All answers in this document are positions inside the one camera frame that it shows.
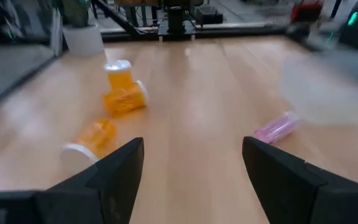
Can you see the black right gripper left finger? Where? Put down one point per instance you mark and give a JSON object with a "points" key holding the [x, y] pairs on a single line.
{"points": [[117, 186]]}

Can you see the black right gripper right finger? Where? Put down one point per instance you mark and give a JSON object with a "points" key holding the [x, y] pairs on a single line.
{"points": [[284, 186]]}

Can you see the orange pill bottle white cap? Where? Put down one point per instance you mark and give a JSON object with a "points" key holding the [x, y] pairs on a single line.
{"points": [[124, 101], [95, 140], [120, 77]]}

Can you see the small pink pill bottle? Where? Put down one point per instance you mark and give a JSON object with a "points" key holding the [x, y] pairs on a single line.
{"points": [[275, 128]]}

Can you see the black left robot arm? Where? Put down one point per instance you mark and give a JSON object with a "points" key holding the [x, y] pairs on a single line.
{"points": [[176, 17]]}

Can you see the clear plastic bin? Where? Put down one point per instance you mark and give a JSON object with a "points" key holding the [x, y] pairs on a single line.
{"points": [[322, 87]]}

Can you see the white plant pot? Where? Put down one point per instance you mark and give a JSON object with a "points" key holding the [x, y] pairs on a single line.
{"points": [[84, 40]]}

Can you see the red and black case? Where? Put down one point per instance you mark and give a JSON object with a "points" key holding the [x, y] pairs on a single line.
{"points": [[306, 11]]}

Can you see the black box on floor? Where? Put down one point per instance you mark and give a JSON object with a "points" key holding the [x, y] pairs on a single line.
{"points": [[208, 15]]}

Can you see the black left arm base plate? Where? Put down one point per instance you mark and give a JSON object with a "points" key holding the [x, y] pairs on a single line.
{"points": [[176, 32]]}

